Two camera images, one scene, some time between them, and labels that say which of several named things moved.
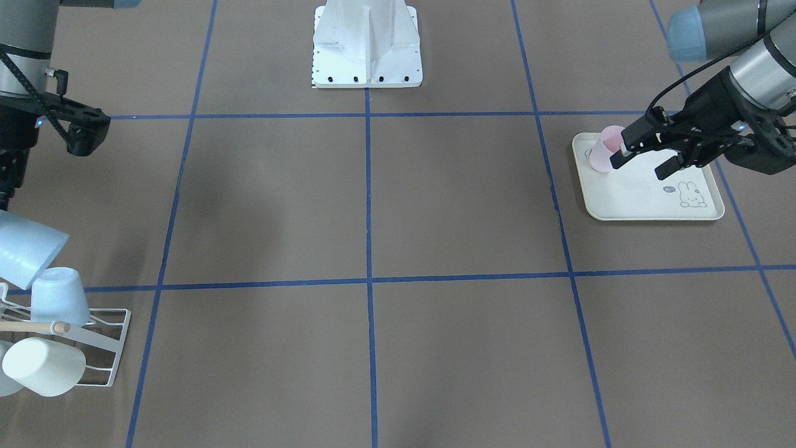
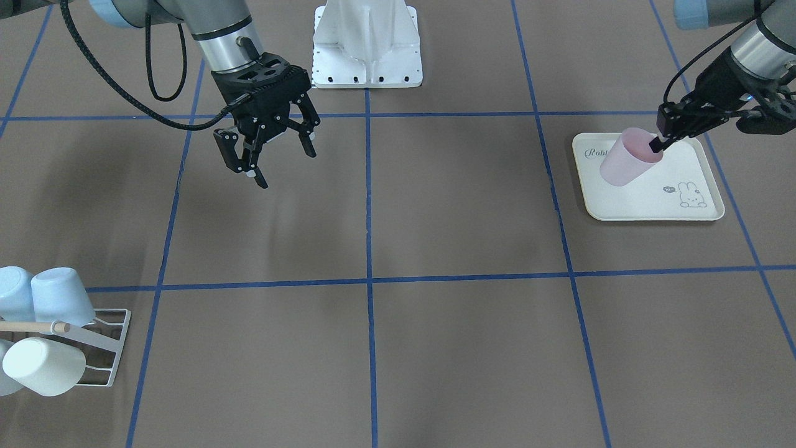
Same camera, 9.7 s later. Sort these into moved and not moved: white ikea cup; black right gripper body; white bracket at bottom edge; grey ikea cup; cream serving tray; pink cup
Moved: black right gripper body; pink cup
Not moved: cream serving tray; white ikea cup; grey ikea cup; white bracket at bottom edge
